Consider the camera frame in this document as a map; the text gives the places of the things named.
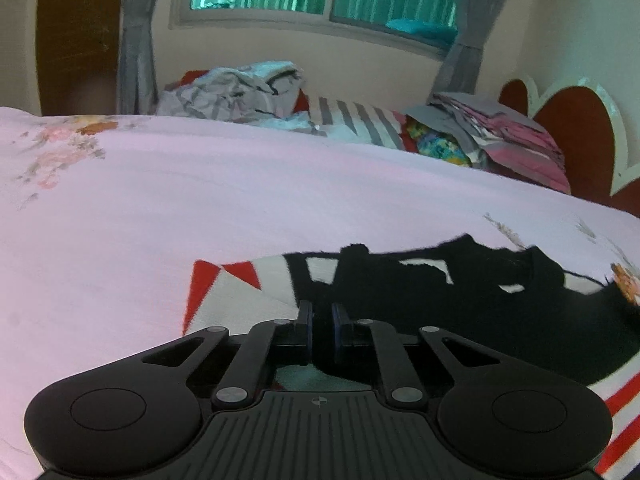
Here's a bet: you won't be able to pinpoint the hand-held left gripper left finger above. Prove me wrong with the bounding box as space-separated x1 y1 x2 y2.
142 300 316 408

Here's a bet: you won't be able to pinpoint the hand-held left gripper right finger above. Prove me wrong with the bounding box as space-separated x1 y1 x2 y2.
332 302 501 406

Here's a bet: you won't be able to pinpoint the striped cartoon print sweater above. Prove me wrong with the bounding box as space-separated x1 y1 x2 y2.
182 234 640 480

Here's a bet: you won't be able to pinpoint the pile of crumpled grey clothes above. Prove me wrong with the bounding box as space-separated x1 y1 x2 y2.
156 61 328 137

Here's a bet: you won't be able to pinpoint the pink floral bed sheet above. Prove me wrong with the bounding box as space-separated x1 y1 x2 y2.
0 106 640 480

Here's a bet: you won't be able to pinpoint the colourful patterned cloth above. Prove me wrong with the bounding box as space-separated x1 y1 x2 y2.
406 119 473 167

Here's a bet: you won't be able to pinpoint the grey striped cloth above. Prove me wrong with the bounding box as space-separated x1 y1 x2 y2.
305 95 408 151

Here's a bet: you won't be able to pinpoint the stack of folded bedding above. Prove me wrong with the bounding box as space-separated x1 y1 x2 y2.
405 91 572 195

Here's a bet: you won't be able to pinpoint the grey curtain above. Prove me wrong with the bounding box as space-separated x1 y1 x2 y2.
431 0 493 103
116 0 161 116

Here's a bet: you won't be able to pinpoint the red and white headboard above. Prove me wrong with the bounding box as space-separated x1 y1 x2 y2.
492 76 640 211

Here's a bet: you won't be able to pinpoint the teal cloth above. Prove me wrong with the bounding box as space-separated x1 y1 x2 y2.
385 17 458 46

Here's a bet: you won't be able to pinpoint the brown wooden door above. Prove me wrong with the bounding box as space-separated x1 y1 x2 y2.
35 0 122 117

